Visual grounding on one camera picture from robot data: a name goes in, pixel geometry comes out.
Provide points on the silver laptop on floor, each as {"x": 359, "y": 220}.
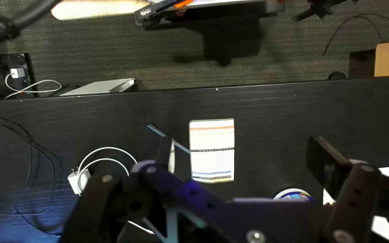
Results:
{"x": 103, "y": 87}

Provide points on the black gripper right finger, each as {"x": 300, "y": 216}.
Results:
{"x": 320, "y": 154}

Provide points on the white wipes canister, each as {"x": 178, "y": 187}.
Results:
{"x": 293, "y": 193}

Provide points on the white printed paper sheet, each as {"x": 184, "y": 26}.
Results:
{"x": 361, "y": 208}

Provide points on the wooden box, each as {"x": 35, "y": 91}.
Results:
{"x": 373, "y": 62}

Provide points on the white charger with cable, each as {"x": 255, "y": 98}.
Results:
{"x": 80, "y": 176}

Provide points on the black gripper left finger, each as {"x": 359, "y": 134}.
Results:
{"x": 150, "y": 195}

